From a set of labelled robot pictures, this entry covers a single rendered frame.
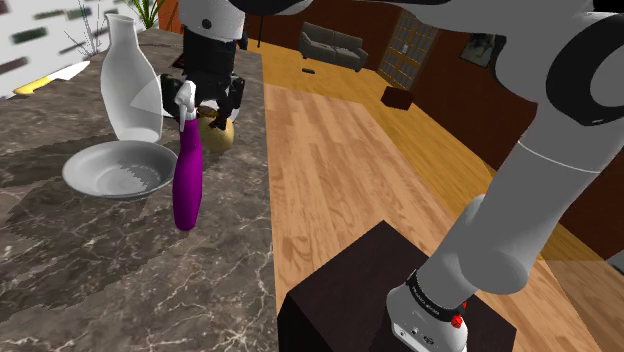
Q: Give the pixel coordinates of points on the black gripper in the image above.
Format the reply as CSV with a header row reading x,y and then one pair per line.
x,y
208,58

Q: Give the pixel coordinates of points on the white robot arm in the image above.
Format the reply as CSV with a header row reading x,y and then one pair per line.
x,y
512,219

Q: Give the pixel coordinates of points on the golden round vase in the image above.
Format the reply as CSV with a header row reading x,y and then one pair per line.
x,y
215,140

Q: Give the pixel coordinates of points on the white vase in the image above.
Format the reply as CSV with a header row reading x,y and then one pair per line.
x,y
126,88

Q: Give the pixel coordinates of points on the purple spray bottle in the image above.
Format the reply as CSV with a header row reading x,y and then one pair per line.
x,y
187,185

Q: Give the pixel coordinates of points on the green plant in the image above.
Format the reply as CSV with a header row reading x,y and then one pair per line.
x,y
148,10

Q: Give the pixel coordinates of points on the small black flat object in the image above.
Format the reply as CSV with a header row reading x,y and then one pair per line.
x,y
308,71

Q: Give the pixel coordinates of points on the grey bowl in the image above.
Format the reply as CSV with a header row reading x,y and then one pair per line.
x,y
97,170

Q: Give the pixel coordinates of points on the bare dry twigs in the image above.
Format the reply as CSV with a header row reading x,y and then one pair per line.
x,y
89,36

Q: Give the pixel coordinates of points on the grey sofa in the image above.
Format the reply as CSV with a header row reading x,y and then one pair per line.
x,y
331,48

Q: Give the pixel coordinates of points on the dark red box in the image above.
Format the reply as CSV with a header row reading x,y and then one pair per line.
x,y
397,97

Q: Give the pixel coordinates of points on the glass-paned door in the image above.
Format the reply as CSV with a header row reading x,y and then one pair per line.
x,y
407,48

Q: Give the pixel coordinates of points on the dark robot stand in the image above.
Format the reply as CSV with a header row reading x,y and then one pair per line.
x,y
341,292

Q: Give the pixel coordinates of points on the dark wall picture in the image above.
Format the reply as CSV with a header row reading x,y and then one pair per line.
x,y
476,50

